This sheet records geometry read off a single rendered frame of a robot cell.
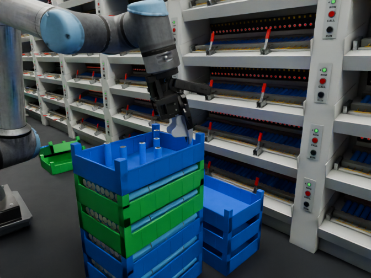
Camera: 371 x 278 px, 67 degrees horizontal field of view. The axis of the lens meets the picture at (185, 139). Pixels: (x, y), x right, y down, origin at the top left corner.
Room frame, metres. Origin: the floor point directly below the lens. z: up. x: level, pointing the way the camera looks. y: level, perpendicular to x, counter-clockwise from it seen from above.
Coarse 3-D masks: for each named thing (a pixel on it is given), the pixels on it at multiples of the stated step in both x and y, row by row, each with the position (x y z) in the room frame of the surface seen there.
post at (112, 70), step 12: (96, 0) 1.94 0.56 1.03; (108, 0) 1.91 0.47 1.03; (120, 0) 1.97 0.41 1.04; (96, 12) 1.95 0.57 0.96; (108, 12) 1.90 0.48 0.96; (108, 72) 1.88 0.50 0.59; (120, 72) 1.95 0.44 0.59; (132, 72) 2.01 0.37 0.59; (108, 96) 1.89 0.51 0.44; (120, 96) 1.94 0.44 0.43
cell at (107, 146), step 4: (104, 144) 0.72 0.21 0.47; (108, 144) 0.72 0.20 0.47; (104, 148) 0.72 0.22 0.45; (108, 148) 0.72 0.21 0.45; (104, 152) 0.72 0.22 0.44; (108, 152) 0.72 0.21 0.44; (104, 156) 0.72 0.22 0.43; (108, 156) 0.72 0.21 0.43; (108, 160) 0.72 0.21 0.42; (108, 164) 0.71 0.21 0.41
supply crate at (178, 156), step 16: (80, 144) 0.68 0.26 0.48; (112, 144) 0.77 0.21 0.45; (128, 144) 0.81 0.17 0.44; (160, 144) 0.89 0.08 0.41; (176, 144) 0.84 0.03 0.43; (80, 160) 0.65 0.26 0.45; (96, 160) 0.73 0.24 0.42; (112, 160) 0.76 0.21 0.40; (128, 160) 0.76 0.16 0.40; (160, 160) 0.64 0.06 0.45; (176, 160) 0.68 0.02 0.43; (192, 160) 0.74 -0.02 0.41; (80, 176) 0.66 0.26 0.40; (96, 176) 0.61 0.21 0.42; (112, 176) 0.57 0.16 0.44; (128, 176) 0.56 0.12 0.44; (144, 176) 0.60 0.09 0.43; (160, 176) 0.64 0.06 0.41; (128, 192) 0.56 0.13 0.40
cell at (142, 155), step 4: (140, 144) 0.72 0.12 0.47; (144, 144) 0.72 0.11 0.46; (140, 148) 0.72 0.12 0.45; (144, 148) 0.72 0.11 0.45; (140, 152) 0.72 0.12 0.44; (144, 152) 0.72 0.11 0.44; (140, 156) 0.72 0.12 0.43; (144, 156) 0.72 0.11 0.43; (140, 160) 0.72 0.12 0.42; (144, 160) 0.72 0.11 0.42
